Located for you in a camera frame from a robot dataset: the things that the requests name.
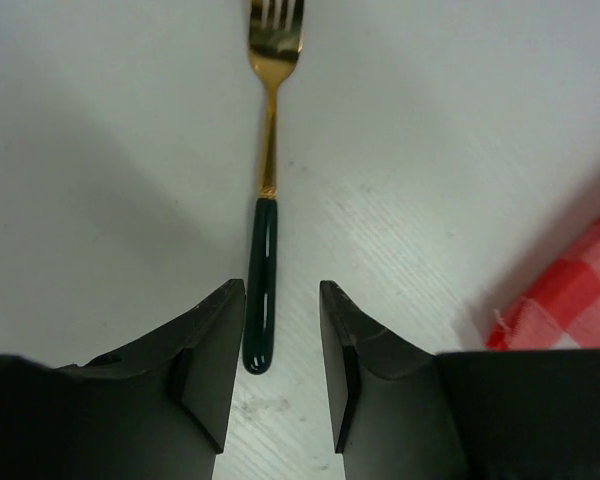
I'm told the red white checkered cloth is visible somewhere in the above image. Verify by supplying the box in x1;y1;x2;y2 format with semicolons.
486;218;600;351

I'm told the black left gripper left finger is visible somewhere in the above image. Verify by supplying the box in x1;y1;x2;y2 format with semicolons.
0;279;245;479

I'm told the black handled gold fork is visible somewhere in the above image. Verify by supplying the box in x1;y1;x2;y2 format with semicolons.
242;0;304;375

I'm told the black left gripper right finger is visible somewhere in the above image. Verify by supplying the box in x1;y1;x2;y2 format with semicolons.
320;281;600;479

